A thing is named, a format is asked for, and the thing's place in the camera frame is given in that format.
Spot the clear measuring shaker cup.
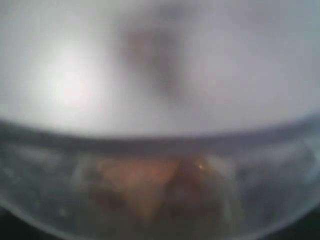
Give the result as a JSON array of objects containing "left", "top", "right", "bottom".
[{"left": 0, "top": 114, "right": 320, "bottom": 240}]

